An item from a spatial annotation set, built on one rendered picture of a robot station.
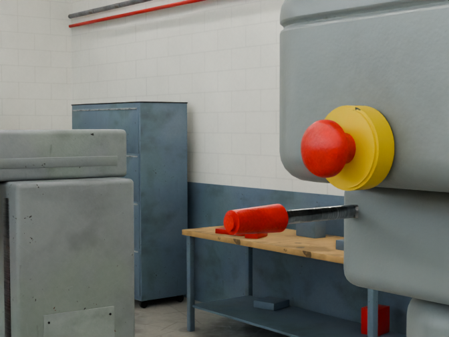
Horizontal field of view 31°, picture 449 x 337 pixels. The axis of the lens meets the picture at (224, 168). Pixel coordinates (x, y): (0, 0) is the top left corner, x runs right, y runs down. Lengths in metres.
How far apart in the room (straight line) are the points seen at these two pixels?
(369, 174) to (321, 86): 0.09
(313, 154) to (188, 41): 7.89
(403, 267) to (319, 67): 0.19
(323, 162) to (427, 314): 0.24
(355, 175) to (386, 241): 0.15
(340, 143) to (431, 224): 0.16
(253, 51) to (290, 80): 6.96
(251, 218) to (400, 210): 0.13
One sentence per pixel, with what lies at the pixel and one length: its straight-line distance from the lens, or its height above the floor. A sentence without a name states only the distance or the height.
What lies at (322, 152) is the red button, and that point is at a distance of 0.56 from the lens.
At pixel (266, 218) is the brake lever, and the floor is 1.70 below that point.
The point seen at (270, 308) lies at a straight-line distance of 6.99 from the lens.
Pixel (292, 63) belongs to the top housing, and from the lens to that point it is 0.65.
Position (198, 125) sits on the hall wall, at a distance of 8.27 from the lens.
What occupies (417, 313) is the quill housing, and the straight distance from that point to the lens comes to 0.76.
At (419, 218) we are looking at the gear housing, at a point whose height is 1.70.
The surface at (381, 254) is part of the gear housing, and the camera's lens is 0.72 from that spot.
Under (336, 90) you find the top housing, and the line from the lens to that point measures 0.62.
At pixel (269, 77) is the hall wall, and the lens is 7.43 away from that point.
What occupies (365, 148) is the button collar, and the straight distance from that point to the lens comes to 0.57.
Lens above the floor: 1.78
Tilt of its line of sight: 3 degrees down
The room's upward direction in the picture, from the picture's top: straight up
